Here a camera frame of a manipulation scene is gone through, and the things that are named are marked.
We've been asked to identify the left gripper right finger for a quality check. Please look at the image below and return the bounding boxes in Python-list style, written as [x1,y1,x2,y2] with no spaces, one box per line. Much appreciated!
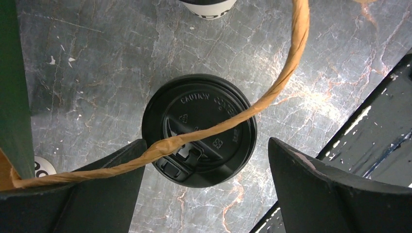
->
[268,137,412,233]

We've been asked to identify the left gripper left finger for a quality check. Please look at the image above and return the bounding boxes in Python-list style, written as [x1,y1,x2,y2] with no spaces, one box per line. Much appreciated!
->
[0,139,147,233]

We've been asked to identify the green paper bag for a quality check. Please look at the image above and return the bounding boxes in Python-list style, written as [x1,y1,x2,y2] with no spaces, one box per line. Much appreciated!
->
[9,0,310,188]

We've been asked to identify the white paper coffee cup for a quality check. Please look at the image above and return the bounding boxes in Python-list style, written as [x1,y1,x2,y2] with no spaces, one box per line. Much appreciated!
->
[179,0,237,20]

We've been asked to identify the stack of white paper cups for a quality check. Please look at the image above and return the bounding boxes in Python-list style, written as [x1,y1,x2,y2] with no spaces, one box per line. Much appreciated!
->
[34,156,56,178]

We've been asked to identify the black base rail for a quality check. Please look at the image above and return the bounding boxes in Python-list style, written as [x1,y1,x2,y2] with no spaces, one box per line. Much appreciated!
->
[252,52,412,233]

